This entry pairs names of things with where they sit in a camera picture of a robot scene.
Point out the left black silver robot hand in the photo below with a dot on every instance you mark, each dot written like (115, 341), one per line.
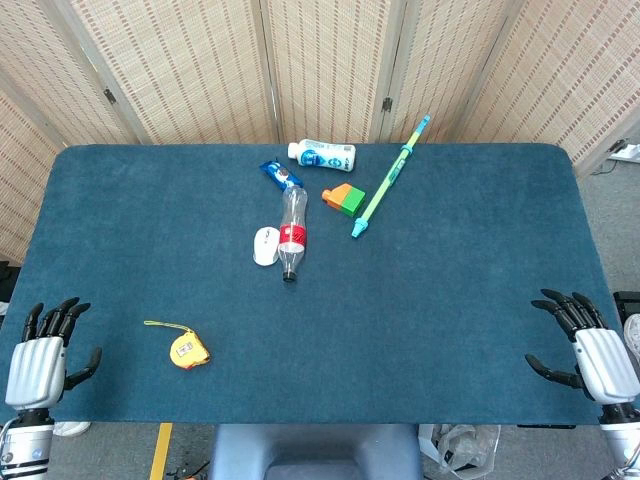
(35, 370)

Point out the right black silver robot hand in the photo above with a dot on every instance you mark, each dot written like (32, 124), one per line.
(602, 365)

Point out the yellow tape measure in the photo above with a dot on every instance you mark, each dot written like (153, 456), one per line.
(186, 350)

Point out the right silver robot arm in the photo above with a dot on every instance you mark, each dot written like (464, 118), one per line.
(622, 440)

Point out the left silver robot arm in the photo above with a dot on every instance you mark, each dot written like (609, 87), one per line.
(25, 447)

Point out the white shoe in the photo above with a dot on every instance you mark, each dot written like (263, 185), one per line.
(633, 335)
(72, 428)

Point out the black box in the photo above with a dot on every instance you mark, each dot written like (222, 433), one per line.
(622, 302)

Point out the clear plastic bag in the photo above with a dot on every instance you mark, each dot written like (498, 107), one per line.
(460, 450)

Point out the blue table mat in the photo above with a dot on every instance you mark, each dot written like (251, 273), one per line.
(400, 310)

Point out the white power strip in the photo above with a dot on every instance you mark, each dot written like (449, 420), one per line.
(625, 152)

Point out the white computer mouse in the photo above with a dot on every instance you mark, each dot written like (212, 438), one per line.
(265, 246)

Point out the green blue toy pen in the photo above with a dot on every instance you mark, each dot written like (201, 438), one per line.
(385, 185)

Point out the clear bottle with red label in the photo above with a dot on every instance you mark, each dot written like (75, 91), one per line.
(292, 235)

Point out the grey blue robot torso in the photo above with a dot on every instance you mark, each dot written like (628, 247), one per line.
(315, 450)

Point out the green toy block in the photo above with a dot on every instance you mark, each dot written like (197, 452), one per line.
(355, 201)

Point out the blue cookie pack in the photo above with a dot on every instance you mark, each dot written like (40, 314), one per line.
(280, 174)

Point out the orange toy block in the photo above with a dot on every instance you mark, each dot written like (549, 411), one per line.
(337, 196)

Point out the woven bamboo folding screen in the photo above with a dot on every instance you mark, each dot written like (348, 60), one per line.
(200, 65)

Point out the white milk bottle blue label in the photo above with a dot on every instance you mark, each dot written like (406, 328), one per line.
(322, 155)

